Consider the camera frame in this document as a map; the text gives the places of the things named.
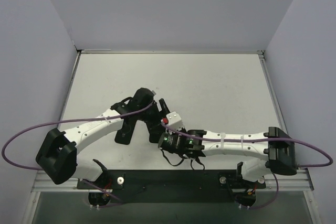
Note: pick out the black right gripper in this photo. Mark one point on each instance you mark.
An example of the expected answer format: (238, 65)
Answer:
(171, 142)

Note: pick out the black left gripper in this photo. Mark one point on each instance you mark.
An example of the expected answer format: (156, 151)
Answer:
(126, 131)

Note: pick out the small black cased phone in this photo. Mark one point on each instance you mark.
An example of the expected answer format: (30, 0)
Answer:
(155, 131)

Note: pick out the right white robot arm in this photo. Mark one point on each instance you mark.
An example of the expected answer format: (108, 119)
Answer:
(270, 152)

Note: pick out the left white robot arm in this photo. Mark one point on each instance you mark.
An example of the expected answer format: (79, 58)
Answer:
(58, 153)

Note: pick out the large black cased phone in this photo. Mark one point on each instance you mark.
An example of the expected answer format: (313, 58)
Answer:
(124, 135)

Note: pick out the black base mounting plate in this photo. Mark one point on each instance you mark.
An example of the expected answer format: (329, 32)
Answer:
(175, 186)

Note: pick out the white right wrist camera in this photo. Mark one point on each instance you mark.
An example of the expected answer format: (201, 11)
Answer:
(173, 121)

